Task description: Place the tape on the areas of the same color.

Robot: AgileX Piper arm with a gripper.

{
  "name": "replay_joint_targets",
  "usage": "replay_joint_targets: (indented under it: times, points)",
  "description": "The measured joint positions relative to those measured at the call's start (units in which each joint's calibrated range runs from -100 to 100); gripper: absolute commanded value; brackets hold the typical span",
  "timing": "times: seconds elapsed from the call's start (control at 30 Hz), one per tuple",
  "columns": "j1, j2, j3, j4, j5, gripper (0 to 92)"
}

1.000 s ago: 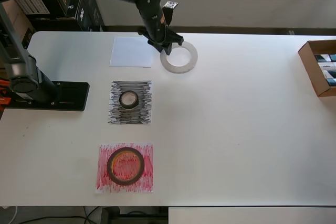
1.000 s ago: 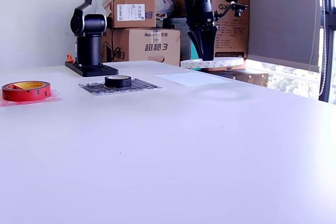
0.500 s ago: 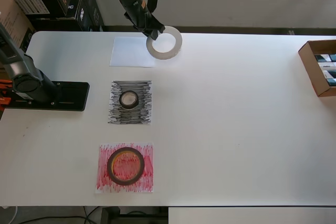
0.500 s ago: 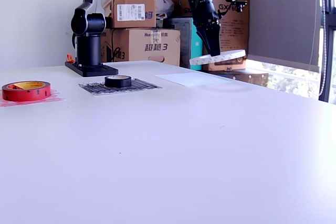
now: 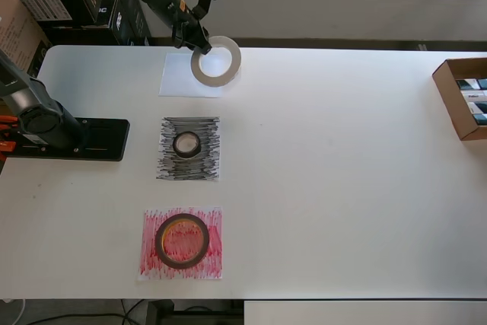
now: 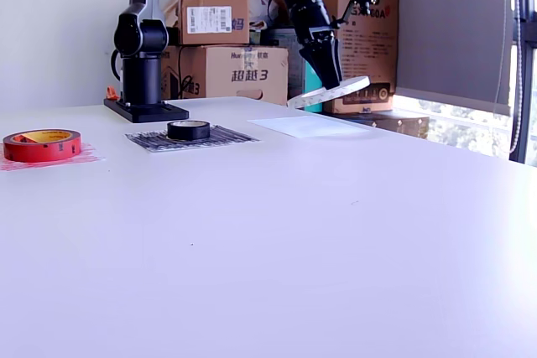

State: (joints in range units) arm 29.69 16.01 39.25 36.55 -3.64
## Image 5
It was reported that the small white printed box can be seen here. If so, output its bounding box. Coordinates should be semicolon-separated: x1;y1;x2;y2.
459;90;487;104

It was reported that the blank white paper sheet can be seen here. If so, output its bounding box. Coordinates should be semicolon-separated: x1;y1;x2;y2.
158;53;226;98

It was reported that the black scribbled paper sheet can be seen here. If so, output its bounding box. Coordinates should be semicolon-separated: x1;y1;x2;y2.
154;116;221;183

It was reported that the black table leg frame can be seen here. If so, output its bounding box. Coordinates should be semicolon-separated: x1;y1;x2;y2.
146;299;244;325

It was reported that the large black printed carton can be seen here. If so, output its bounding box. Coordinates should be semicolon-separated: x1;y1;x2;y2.
37;0;153;46

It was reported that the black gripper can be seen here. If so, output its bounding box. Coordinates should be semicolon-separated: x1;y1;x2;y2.
170;12;213;56

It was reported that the large white tape roll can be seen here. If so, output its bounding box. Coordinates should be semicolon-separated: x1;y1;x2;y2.
189;35;243;88

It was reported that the open brown cardboard tray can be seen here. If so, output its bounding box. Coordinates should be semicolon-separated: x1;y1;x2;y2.
432;57;487;142

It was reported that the small black tape roll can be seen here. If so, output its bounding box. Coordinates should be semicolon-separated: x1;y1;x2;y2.
173;131;202;160

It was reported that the red scribbled paper sheet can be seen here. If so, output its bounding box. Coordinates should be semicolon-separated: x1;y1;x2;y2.
137;206;224;282

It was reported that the large brown cardboard box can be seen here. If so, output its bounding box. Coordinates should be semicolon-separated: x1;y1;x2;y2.
0;0;53;71

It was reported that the red tape roll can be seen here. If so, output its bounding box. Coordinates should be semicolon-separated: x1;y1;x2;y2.
154;213;211;270

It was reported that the white floor cable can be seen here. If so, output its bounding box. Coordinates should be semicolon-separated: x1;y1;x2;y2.
0;296;27;325

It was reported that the black floor cable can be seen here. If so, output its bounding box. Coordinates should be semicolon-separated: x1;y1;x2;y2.
36;298;153;325

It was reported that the orange black clamp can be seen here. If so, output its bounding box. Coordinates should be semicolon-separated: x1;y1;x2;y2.
0;115;19;155

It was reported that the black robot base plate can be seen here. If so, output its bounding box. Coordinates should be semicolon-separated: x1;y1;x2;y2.
0;118;131;163

